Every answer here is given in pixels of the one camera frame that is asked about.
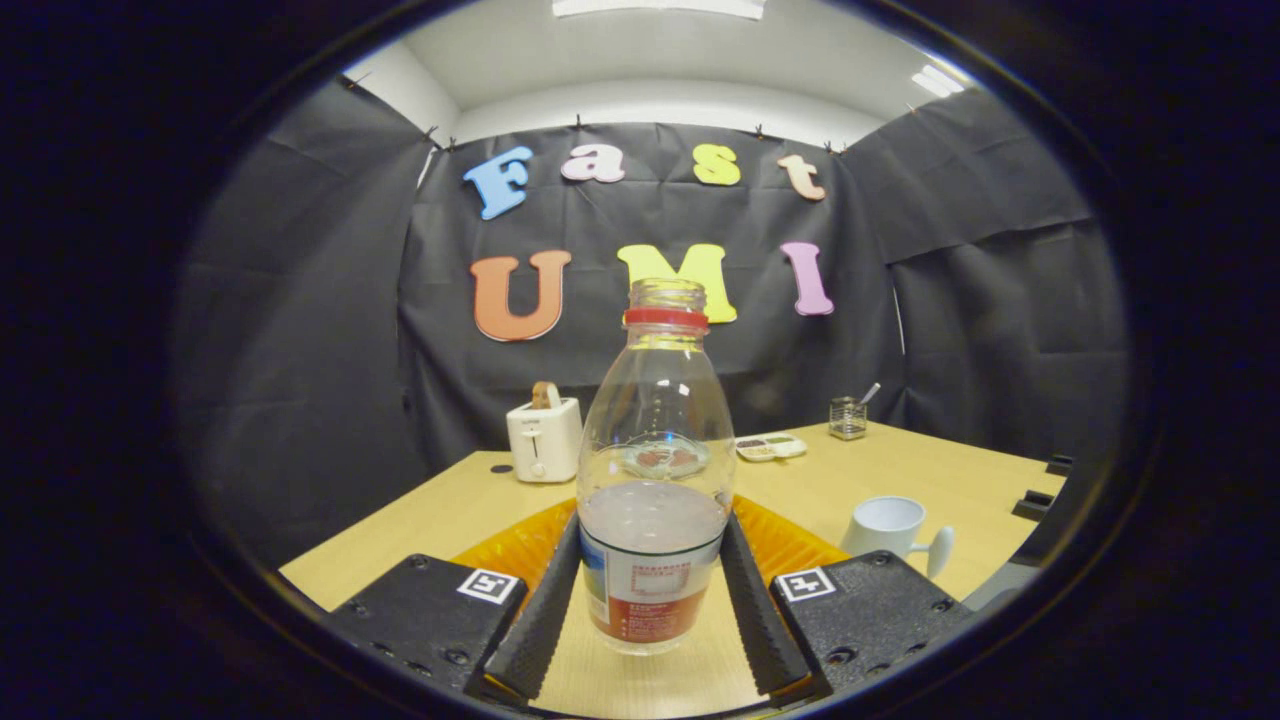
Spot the white toaster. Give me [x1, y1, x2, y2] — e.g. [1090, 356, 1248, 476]
[505, 396, 584, 485]

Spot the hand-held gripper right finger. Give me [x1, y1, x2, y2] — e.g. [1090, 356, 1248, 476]
[720, 495, 976, 707]

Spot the white divided condiment dish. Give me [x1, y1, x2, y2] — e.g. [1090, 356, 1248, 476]
[735, 433, 808, 463]

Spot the black backdrop cloth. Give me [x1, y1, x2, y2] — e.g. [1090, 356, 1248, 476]
[172, 75, 1131, 566]

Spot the white cup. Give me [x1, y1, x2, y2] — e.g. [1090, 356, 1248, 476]
[838, 495, 956, 581]

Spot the small ceiling light panel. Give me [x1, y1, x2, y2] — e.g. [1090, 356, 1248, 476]
[910, 64, 966, 99]

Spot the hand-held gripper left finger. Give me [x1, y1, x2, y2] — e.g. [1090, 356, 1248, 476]
[325, 497, 584, 709]

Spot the wooden table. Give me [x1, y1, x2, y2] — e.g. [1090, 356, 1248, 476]
[278, 420, 1066, 716]

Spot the clear juice bottle red label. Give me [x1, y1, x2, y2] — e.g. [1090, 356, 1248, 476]
[576, 278, 738, 657]

